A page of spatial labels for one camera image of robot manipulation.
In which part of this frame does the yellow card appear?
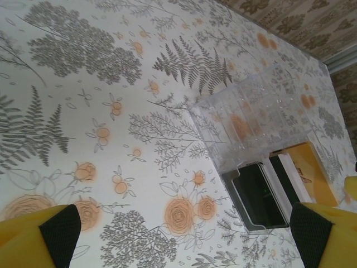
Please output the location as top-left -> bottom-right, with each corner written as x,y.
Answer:
287,141 -> 340,207

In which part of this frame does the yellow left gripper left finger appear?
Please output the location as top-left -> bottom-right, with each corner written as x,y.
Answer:
0,204 -> 82,268

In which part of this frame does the aluminium upright frame post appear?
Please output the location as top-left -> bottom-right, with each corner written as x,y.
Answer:
325,54 -> 357,74

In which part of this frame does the floral patterned tablecloth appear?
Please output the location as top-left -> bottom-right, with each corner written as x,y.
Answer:
0,0 -> 357,268

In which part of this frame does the black card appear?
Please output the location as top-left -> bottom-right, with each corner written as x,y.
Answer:
232,162 -> 290,228

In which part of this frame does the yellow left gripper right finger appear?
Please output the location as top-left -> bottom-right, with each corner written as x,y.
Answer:
290,202 -> 357,268

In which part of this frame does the white card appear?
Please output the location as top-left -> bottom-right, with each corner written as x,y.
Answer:
267,152 -> 310,203

